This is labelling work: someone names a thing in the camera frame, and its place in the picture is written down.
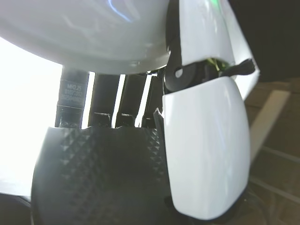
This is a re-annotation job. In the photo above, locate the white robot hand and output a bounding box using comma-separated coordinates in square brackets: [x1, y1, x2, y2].
[30, 0, 261, 225]

